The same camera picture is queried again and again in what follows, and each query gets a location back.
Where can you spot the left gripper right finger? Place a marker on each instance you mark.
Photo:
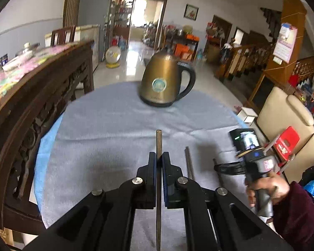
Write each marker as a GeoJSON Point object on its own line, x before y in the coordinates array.
{"type": "Point", "coordinates": [174, 194]}

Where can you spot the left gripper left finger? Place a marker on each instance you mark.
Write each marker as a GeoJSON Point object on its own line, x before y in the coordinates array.
{"type": "Point", "coordinates": [147, 191]}

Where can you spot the dark metal chopstick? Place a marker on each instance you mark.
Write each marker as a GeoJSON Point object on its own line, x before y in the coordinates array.
{"type": "Point", "coordinates": [189, 164]}
{"type": "Point", "coordinates": [159, 152]}

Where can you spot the dark red sleeve forearm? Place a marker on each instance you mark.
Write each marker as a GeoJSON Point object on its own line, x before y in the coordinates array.
{"type": "Point", "coordinates": [293, 218]}

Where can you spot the person's right hand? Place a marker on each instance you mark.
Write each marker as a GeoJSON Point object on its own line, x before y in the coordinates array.
{"type": "Point", "coordinates": [277, 187]}

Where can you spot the small white stool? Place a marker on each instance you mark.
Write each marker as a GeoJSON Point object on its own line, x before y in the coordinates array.
{"type": "Point", "coordinates": [247, 115]}

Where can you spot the grey table cloth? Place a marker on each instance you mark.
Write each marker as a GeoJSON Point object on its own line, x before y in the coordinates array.
{"type": "Point", "coordinates": [107, 134]}

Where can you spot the bronze electric kettle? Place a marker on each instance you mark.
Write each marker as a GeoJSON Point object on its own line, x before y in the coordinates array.
{"type": "Point", "coordinates": [161, 82]}

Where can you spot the blue round table cover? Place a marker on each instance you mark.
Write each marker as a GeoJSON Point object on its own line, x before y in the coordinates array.
{"type": "Point", "coordinates": [42, 159]}

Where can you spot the wooden side table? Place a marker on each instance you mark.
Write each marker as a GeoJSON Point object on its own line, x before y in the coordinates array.
{"type": "Point", "coordinates": [185, 46]}

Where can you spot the white floor fan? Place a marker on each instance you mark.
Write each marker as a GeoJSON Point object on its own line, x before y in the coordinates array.
{"type": "Point", "coordinates": [112, 57]}

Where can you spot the carved dark wooden sideboard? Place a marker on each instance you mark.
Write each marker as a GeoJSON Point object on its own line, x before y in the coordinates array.
{"type": "Point", "coordinates": [27, 112]}

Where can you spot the wooden chair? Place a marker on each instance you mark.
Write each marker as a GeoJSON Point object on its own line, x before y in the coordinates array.
{"type": "Point", "coordinates": [58, 36]}

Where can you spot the grey refrigerator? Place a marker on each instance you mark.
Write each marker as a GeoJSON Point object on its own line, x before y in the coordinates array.
{"type": "Point", "coordinates": [97, 12]}

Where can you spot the wall calendar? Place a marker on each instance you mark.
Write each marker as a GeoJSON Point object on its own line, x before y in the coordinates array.
{"type": "Point", "coordinates": [285, 43]}

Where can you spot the framed wall picture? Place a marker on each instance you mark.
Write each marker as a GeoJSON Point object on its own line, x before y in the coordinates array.
{"type": "Point", "coordinates": [191, 12]}

